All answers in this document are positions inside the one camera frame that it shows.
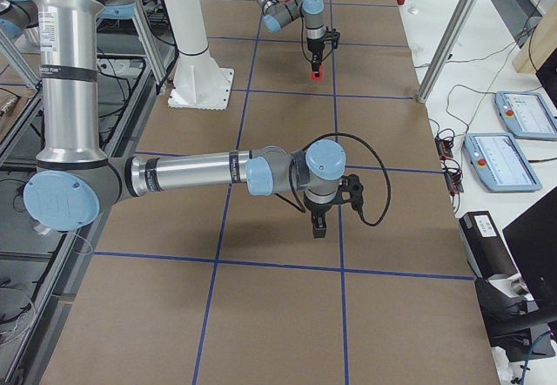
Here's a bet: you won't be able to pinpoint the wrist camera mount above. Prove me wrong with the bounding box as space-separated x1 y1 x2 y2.
339 174 364 212
324 27 340 51

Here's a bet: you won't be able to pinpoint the far teach pendant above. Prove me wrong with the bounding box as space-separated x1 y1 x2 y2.
494 91 556 141

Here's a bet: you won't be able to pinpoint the near teach pendant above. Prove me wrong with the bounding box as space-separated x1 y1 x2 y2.
464 132 542 193

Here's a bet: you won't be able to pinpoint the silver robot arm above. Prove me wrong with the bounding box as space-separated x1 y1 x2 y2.
23 0 348 238
255 0 329 80

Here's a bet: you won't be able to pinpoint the aluminium frame post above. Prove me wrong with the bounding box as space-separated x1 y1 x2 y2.
416 0 477 104

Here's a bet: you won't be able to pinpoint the white camera pillar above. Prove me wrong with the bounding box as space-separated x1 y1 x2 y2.
164 0 234 111

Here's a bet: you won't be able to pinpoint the black monitor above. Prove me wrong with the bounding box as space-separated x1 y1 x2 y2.
503 188 556 304

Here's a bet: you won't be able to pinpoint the small circuit boards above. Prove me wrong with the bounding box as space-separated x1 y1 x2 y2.
434 128 464 196

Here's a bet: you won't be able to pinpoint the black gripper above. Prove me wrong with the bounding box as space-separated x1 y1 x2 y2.
306 37 325 71
304 196 340 238

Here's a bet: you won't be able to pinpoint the black power box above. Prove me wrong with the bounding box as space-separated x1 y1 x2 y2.
459 211 518 280

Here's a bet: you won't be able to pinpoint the teach pendant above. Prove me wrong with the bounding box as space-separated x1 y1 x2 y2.
464 132 542 193
494 91 556 141

